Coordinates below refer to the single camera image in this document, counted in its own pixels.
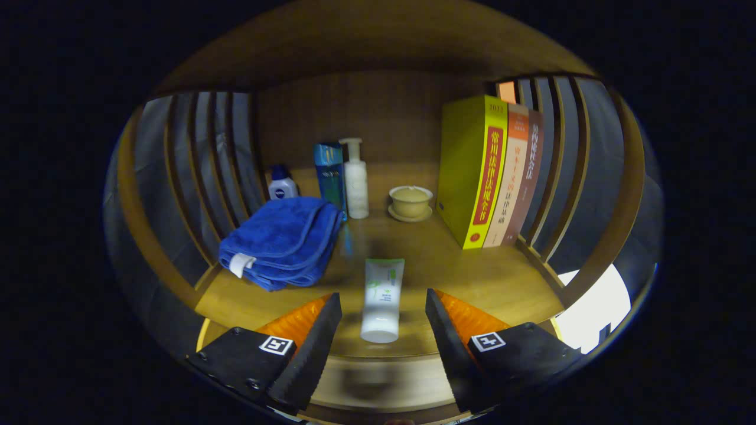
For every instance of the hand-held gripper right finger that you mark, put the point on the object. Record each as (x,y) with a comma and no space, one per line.
(455,348)

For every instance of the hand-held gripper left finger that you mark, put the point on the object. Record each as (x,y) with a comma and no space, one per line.
(313,348)

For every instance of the wooden drawer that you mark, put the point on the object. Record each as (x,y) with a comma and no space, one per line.
(401,383)

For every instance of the white squeeze tube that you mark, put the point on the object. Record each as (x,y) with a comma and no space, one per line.
(381,295)

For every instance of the wooden countertop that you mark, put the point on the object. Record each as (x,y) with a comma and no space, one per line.
(425,260)

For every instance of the wooden cabinet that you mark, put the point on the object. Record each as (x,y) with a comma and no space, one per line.
(378,112)

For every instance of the blue folded towel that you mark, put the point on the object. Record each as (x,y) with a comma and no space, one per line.
(283,236)

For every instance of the tan lidded teacup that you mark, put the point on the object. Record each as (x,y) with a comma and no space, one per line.
(410,203)

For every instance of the small white blue-capped bottle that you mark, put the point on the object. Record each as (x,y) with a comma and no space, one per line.
(282,189)

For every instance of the white pump bottle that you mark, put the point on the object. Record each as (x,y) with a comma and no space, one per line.
(356,183)

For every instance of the teal carton box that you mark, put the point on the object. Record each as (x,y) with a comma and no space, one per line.
(329,174)

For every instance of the thick yellow book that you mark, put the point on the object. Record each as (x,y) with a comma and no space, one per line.
(466,171)

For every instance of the orange and cream book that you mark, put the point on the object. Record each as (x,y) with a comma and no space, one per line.
(511,177)

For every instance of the brown book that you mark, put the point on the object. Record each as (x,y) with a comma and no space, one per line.
(530,171)

